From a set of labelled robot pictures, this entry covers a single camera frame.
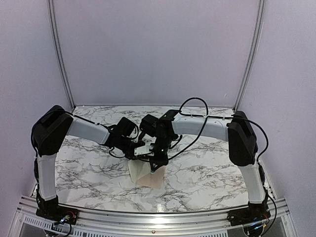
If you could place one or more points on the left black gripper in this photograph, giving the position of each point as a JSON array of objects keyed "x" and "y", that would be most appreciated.
[{"x": 130, "y": 157}]

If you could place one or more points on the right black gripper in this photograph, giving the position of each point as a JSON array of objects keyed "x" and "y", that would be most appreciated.
[{"x": 161, "y": 161}]

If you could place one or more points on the cream envelope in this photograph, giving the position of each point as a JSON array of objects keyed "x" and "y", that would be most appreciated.
[{"x": 140, "y": 174}]

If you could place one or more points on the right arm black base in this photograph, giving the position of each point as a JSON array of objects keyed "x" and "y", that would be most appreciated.
[{"x": 252, "y": 213}]

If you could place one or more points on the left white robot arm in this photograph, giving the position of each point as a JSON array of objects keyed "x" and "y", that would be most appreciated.
[{"x": 49, "y": 132}]

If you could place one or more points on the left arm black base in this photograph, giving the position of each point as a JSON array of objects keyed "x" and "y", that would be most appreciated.
[{"x": 51, "y": 210}]

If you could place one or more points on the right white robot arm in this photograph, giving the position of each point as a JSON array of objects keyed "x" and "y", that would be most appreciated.
[{"x": 236, "y": 130}]

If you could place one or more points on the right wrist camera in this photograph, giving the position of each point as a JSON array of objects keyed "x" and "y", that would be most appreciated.
[{"x": 145, "y": 150}]

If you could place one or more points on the right aluminium corner post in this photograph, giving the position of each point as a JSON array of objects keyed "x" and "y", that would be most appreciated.
[{"x": 251, "y": 57}]

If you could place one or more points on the curved aluminium front rail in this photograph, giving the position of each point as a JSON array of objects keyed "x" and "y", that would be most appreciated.
[{"x": 102, "y": 223}]

